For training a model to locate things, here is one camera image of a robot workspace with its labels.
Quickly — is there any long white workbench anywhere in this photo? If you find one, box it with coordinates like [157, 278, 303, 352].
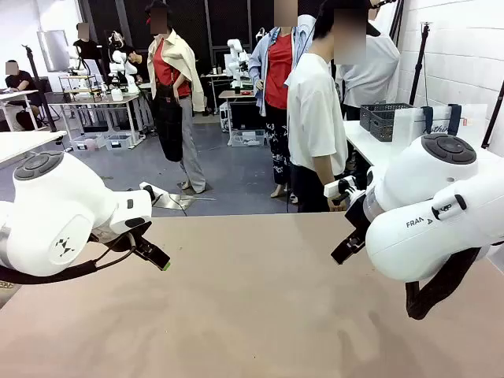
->
[43, 92, 146, 149]

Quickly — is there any white side table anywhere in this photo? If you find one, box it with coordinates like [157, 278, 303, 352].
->
[342, 117, 504, 186]

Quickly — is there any mannequin in cream jacket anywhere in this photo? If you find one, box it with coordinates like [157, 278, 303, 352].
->
[144, 0, 208, 195]

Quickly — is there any white table with round legs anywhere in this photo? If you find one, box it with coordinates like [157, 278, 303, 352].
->
[0, 130, 68, 166]

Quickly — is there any person's right forearm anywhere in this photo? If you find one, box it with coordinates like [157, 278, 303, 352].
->
[314, 153, 338, 190]

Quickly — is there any mannequin in blue shirt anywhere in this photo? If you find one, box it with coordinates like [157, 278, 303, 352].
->
[248, 0, 316, 199]

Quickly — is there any person in white t-shirt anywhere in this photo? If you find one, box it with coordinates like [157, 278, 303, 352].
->
[283, 0, 350, 213]

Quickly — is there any wire shelf rack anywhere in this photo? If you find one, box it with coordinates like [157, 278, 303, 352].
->
[57, 73, 100, 104]

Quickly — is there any black slanted stand pole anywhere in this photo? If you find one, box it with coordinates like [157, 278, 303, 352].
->
[482, 80, 504, 150]

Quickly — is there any small white background table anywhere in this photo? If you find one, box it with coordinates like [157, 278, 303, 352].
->
[217, 89, 259, 147]

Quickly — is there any white office desk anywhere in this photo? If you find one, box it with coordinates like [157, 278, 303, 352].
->
[0, 89, 43, 133]

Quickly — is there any black tripod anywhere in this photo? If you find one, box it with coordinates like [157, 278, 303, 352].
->
[409, 21, 434, 107]
[21, 43, 58, 133]

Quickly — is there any seated person in black shirt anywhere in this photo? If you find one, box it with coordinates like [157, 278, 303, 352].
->
[3, 59, 43, 131]

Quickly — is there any black right arm cable sleeve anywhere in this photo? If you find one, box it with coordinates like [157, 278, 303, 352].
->
[405, 246, 493, 321]

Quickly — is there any person in white shirt and cap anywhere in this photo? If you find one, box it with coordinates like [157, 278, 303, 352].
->
[334, 0, 402, 121]

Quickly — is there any clear storage bin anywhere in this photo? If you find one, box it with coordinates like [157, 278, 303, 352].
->
[72, 133, 106, 153]
[229, 128, 268, 149]
[105, 134, 134, 151]

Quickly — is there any shiny metal floor plate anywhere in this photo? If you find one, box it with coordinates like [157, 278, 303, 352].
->
[151, 191, 217, 209]

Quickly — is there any standing person in black t-shirt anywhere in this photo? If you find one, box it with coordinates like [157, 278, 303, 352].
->
[72, 22, 104, 76]

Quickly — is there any black left arm cable sleeve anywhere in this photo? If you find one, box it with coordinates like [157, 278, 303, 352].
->
[0, 232, 138, 287]

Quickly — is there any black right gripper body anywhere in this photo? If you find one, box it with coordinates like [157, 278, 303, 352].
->
[344, 196, 371, 239]

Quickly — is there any black arm cable sleeve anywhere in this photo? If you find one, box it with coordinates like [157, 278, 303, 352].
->
[0, 232, 138, 287]
[405, 246, 493, 321]

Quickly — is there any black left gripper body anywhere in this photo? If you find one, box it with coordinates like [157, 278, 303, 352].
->
[89, 221, 153, 253]

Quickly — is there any grey framed board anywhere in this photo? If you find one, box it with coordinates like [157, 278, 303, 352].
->
[36, 29, 71, 73]

